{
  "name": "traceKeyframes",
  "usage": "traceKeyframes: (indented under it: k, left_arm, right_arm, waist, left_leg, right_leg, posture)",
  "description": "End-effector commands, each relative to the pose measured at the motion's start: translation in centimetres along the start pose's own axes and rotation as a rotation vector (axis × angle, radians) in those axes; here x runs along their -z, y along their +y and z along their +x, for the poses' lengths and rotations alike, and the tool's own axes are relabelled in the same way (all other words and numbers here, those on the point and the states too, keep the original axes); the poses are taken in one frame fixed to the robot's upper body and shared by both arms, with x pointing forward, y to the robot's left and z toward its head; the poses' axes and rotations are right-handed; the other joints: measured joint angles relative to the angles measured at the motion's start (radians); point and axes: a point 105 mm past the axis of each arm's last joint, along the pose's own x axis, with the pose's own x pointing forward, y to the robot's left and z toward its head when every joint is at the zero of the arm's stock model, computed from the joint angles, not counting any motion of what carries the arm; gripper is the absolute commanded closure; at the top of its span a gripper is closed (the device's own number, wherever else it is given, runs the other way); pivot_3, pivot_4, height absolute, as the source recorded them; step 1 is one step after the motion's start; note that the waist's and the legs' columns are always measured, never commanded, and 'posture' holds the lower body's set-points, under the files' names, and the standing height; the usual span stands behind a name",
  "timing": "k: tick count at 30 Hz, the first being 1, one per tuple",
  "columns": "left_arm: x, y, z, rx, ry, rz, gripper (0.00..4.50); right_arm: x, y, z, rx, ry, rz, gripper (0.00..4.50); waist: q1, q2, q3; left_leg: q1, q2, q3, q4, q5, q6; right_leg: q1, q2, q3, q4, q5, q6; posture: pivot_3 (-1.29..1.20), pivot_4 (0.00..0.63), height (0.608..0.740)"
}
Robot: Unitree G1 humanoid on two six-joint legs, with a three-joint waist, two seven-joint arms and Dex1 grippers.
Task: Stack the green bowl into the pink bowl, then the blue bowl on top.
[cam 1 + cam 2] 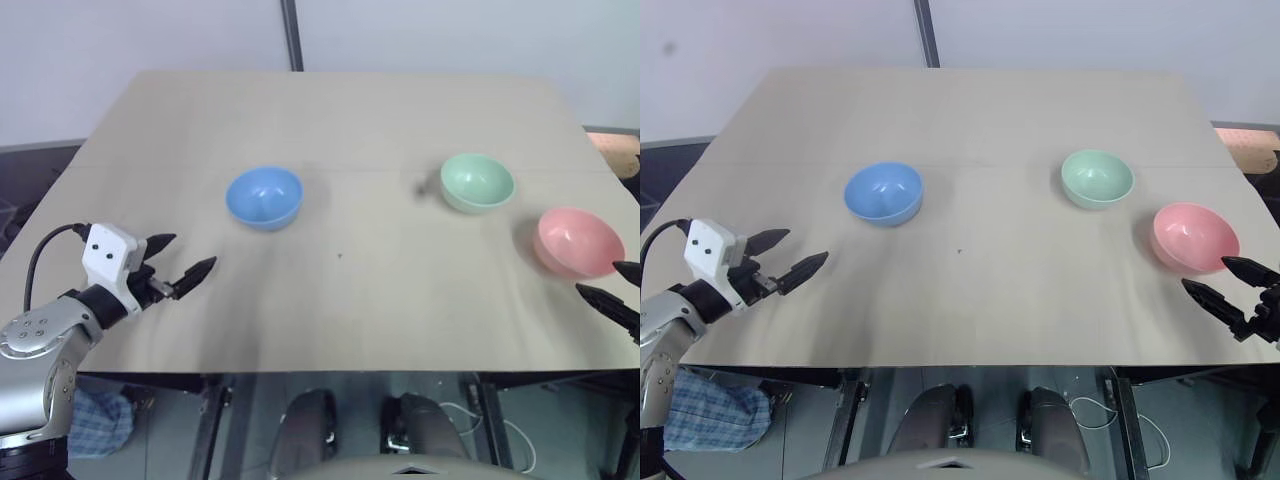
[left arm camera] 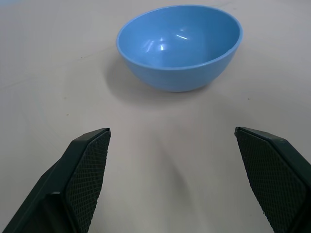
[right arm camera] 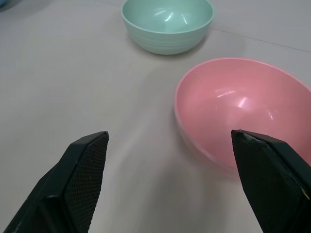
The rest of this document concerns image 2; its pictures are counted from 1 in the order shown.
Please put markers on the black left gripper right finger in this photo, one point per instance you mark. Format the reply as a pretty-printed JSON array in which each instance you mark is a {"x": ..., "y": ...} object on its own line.
[{"x": 274, "y": 174}]

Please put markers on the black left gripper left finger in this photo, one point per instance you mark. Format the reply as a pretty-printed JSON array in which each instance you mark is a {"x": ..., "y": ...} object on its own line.
[{"x": 73, "y": 179}]

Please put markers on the blue plastic bowl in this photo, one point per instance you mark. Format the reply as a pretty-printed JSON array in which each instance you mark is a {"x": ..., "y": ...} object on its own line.
[{"x": 179, "y": 48}]

